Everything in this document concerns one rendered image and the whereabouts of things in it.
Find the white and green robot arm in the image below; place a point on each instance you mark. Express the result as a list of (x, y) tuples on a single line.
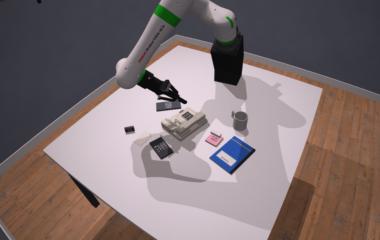
[(131, 71)]

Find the grey mug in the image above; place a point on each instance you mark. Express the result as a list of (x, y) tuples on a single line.
[(240, 119)]

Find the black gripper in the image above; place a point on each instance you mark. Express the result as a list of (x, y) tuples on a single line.
[(173, 93)]

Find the pink sticky note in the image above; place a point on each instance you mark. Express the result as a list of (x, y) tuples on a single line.
[(213, 140)]

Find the blue notebook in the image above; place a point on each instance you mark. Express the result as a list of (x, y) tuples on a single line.
[(232, 154)]

